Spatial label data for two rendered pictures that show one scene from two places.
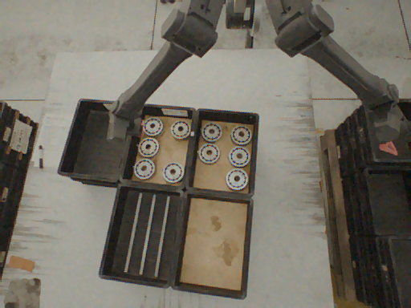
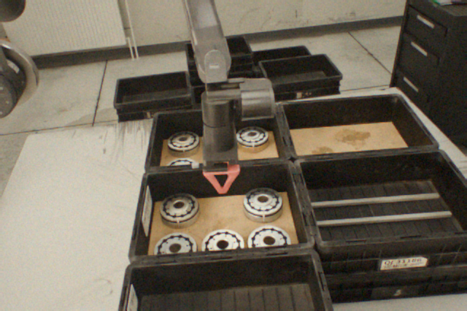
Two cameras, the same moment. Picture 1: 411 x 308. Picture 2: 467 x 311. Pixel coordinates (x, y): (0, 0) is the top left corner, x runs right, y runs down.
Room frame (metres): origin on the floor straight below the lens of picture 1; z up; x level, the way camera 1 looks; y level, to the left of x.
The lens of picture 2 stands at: (0.62, 0.89, 1.62)
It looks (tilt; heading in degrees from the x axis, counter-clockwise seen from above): 38 degrees down; 254
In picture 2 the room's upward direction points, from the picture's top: 5 degrees counter-clockwise
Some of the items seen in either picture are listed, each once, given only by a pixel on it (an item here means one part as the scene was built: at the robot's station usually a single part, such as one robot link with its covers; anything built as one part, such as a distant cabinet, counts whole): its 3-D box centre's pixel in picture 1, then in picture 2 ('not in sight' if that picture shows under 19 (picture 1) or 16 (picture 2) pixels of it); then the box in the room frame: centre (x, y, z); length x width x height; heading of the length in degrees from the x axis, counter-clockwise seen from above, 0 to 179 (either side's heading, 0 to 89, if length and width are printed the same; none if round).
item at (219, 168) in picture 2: not in sight; (221, 170); (0.47, 0.29, 1.10); 0.07 x 0.07 x 0.09; 74
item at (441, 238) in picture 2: (143, 232); (386, 195); (0.08, 0.31, 0.92); 0.40 x 0.30 x 0.02; 164
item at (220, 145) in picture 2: (125, 122); (219, 135); (0.46, 0.27, 1.18); 0.10 x 0.07 x 0.07; 74
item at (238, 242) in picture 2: (148, 147); (222, 246); (0.48, 0.27, 0.86); 0.10 x 0.10 x 0.01
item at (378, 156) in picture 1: (372, 143); (159, 122); (0.44, -1.12, 0.37); 0.40 x 0.30 x 0.45; 169
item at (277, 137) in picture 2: (223, 154); (217, 150); (0.38, -0.09, 0.87); 0.40 x 0.30 x 0.11; 164
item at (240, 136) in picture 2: (237, 179); (252, 136); (0.25, -0.13, 0.86); 0.10 x 0.10 x 0.01
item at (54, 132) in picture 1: (55, 139); not in sight; (0.69, 0.84, 0.70); 0.33 x 0.23 x 0.01; 170
